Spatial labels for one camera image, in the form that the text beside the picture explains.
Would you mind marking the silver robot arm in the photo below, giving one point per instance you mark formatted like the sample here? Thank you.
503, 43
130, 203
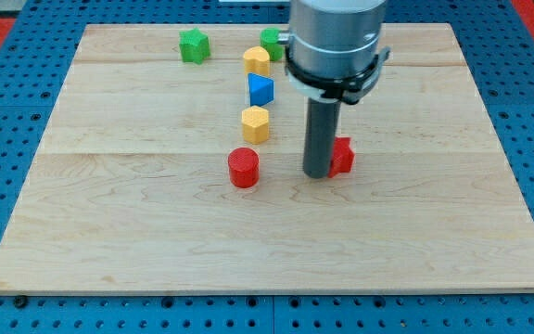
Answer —
333, 39

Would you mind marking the light wooden board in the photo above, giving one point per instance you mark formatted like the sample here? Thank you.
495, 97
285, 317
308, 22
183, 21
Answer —
129, 192

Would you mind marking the red cylinder block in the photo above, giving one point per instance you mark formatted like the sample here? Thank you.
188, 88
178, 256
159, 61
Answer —
244, 167

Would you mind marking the yellow hexagon block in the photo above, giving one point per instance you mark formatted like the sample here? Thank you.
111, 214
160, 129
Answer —
255, 125

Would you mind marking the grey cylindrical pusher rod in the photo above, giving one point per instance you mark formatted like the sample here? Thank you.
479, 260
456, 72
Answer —
321, 128

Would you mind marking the red star block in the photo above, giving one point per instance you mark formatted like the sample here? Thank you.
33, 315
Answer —
342, 157

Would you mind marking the blue triangle block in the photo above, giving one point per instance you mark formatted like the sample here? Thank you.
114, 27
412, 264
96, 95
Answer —
260, 89

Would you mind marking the yellow heart block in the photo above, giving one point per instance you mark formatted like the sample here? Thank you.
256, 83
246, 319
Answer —
257, 60

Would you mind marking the green cylinder block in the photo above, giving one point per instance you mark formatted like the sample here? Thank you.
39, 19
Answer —
269, 40

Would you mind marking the green star block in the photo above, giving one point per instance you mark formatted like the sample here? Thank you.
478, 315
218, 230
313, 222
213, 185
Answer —
194, 46

